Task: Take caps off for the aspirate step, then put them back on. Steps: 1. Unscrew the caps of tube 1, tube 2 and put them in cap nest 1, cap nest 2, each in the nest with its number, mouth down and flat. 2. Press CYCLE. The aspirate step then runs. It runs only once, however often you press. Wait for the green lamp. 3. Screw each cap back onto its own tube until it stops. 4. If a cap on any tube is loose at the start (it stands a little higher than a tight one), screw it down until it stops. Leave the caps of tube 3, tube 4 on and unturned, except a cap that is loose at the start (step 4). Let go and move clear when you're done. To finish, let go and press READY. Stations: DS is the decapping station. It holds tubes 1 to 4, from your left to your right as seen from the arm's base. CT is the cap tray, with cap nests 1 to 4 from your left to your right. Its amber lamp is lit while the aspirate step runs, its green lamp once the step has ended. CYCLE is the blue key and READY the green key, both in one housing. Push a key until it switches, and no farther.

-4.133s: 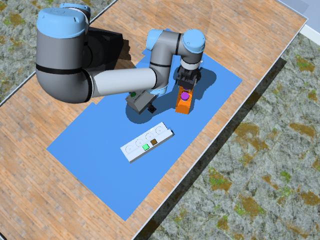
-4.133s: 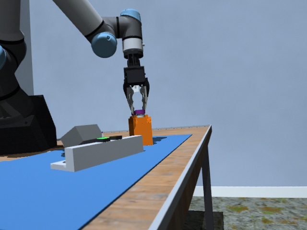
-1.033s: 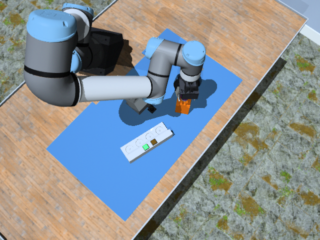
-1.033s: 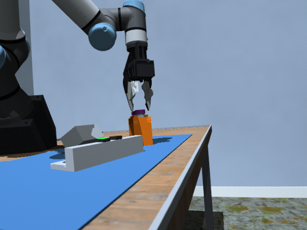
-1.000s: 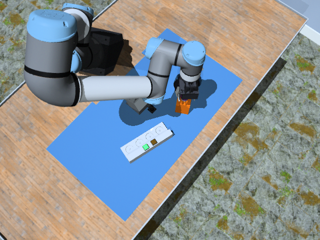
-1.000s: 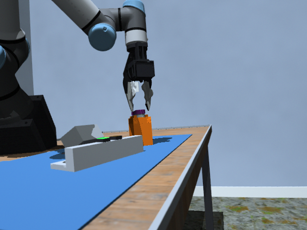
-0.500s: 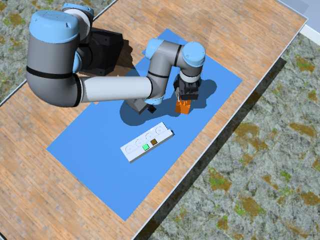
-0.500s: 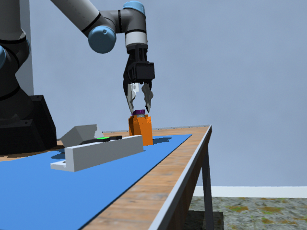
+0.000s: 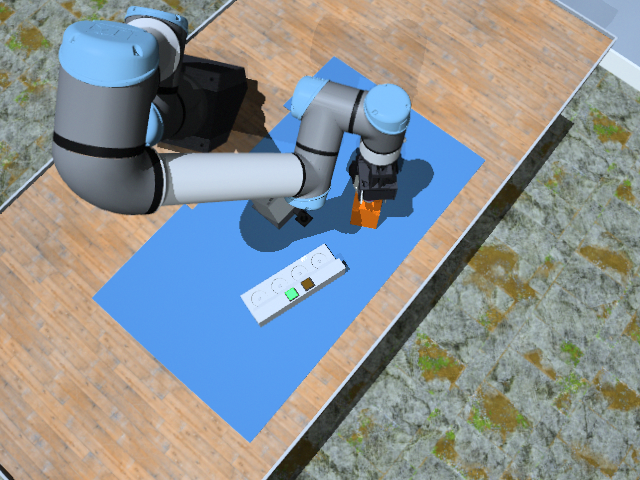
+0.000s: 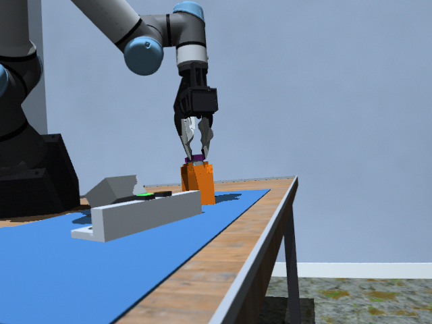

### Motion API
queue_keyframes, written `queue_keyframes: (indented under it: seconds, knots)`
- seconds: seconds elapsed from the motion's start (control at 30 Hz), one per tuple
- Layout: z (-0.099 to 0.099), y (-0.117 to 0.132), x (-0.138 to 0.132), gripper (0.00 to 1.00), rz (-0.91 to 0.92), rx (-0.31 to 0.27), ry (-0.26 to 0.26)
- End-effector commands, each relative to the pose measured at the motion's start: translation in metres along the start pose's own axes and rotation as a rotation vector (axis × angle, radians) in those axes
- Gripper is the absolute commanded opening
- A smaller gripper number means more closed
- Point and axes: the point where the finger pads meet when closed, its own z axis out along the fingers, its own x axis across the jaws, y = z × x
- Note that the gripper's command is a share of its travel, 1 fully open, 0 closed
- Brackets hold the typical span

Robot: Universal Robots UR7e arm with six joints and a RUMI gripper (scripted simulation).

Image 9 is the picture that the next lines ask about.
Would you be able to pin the blue flat mat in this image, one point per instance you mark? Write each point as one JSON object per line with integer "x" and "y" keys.
{"x": 179, "y": 294}

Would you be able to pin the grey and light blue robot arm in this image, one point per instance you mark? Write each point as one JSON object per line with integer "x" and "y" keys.
{"x": 108, "y": 95}

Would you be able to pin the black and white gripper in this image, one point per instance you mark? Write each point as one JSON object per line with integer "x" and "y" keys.
{"x": 364, "y": 173}

